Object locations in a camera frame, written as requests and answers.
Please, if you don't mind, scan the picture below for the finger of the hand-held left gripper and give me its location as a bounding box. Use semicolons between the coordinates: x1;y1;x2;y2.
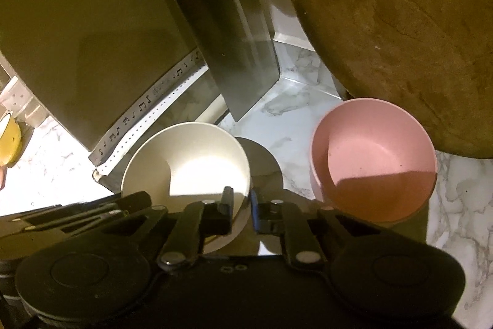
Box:
21;211;129;238
0;191;153;224

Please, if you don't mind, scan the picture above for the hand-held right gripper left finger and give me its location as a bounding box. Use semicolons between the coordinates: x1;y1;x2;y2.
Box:
104;186;235;270

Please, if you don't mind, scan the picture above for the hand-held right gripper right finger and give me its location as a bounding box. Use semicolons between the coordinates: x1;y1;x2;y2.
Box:
250;189;386;272

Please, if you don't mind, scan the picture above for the cream bowl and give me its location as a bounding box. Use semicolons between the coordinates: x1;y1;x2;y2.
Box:
121;122;251;253

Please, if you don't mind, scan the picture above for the pink bowl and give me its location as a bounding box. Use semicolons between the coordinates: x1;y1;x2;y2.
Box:
310;98;438;225

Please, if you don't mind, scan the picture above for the music note tape strip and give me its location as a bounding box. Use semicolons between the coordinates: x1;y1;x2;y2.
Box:
88;49;210;175

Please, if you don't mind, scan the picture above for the yellow bowl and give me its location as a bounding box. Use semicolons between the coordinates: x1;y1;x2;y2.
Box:
0;114;22;166

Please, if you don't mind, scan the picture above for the steel cleaver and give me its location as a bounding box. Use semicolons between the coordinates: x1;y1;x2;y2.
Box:
154;0;280;122

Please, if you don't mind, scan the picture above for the round wooden cutting board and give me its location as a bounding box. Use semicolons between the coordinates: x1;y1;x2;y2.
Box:
270;0;493;159

